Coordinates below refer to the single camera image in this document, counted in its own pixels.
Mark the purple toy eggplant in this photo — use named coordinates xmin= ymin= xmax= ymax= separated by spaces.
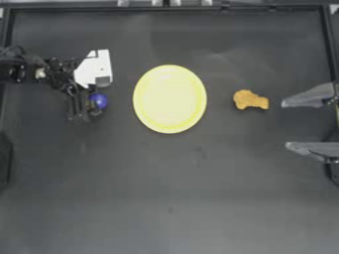
xmin=87 ymin=92 xmax=109 ymax=111

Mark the yellow round plate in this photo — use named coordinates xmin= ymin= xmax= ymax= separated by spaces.
xmin=131 ymin=63 xmax=210 ymax=135

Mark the toy fried chicken piece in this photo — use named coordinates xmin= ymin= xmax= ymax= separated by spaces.
xmin=232 ymin=88 xmax=270 ymax=111

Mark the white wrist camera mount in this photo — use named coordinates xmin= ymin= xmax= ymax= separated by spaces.
xmin=72 ymin=49 xmax=113 ymax=89

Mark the black metal frame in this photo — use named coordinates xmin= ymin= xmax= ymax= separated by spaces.
xmin=0 ymin=1 xmax=339 ymax=100

